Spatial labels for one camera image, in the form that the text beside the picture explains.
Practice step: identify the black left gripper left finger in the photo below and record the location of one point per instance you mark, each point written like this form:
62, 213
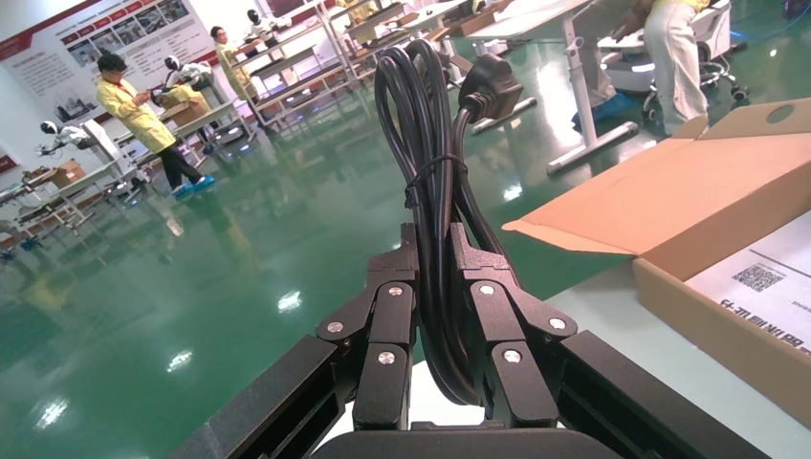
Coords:
386, 329

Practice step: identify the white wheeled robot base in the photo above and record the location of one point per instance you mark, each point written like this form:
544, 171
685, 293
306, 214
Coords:
633, 69

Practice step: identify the grey workshop table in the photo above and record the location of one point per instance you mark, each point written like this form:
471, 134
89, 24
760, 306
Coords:
70, 190

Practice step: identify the metal shelf rack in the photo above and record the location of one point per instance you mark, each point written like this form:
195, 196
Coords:
298, 63

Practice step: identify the wall poster board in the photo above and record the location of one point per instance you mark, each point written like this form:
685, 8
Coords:
57, 44

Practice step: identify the small brown cardboard carton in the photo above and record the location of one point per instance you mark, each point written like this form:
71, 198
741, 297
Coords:
68, 173

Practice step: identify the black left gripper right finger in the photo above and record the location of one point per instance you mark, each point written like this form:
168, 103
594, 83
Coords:
513, 355

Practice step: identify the white humanoid robot black head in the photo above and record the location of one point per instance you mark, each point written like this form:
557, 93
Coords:
184, 71
263, 26
63, 134

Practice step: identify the office chair wheeled base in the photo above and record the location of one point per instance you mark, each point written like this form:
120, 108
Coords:
722, 79

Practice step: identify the white printed paper manual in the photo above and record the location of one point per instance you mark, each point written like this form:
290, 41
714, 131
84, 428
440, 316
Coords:
767, 279

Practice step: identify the person yellow coat black trousers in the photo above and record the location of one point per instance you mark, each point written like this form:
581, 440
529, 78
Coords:
136, 117

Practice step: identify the white table leg base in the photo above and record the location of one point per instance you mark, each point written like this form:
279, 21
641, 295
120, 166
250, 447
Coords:
583, 95

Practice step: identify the brown cardboard storage box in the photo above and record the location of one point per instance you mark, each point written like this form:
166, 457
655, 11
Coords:
684, 190

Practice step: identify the person white trousers blue shoe covers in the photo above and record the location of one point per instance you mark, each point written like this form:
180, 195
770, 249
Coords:
675, 63

